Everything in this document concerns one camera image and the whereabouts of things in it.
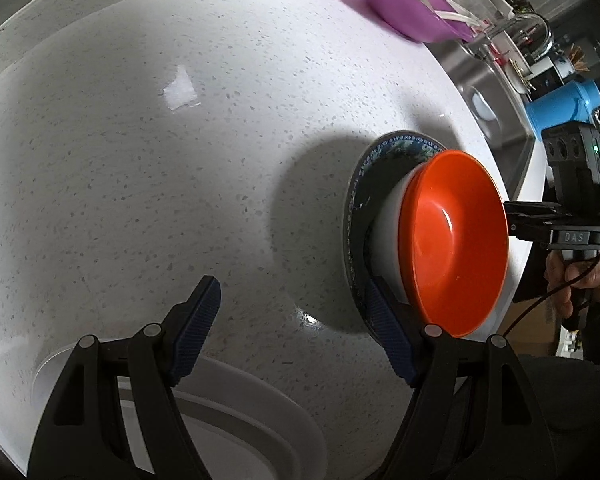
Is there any chrome faucet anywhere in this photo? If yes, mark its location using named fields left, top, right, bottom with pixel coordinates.
left=468, top=13, right=554, bottom=65

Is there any green patterned ceramic bowl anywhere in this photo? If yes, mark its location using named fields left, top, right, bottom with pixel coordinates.
left=342, top=130, right=445, bottom=339

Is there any white plate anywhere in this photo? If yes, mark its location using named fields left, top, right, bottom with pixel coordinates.
left=27, top=335, right=327, bottom=479

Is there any blue plastic jug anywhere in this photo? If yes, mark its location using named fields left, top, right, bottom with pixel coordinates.
left=524, top=80, right=600, bottom=141

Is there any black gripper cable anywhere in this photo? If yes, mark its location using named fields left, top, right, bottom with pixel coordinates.
left=499, top=238, right=600, bottom=338

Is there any right hand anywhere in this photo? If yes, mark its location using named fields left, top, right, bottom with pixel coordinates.
left=545, top=252, right=600, bottom=318

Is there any orange plastic bowl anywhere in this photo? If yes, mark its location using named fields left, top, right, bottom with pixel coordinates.
left=398, top=150, right=508, bottom=337

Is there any stainless steel sink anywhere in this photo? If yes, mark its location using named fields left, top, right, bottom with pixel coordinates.
left=427, top=41, right=535, bottom=200

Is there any small white bowl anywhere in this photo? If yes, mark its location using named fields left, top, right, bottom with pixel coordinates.
left=370, top=164, right=424, bottom=304

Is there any purple plastic bowl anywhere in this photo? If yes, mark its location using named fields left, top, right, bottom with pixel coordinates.
left=366, top=0, right=475, bottom=44

